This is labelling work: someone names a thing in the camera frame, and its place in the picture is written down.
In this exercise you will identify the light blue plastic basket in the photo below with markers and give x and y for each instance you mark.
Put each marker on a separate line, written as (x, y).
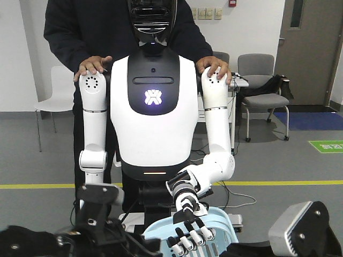
(209, 235)

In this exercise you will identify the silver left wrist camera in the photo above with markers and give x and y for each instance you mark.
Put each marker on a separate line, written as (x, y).
(96, 200)

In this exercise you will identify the white humanoid robot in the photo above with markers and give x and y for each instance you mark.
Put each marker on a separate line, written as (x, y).
(138, 128)

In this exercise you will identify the person in dark clothes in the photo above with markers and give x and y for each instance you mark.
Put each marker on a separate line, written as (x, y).
(88, 36)

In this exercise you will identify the white plastic chair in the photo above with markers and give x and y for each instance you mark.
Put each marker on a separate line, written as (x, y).
(61, 99)

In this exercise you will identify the brown door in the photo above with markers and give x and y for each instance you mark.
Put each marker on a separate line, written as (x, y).
(308, 50)

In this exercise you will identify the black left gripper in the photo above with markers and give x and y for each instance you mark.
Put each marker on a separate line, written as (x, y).
(21, 241)

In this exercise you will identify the grey office chair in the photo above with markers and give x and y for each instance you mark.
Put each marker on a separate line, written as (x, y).
(264, 89)
(222, 55)

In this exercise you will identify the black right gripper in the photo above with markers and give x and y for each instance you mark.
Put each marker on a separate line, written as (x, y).
(256, 249)

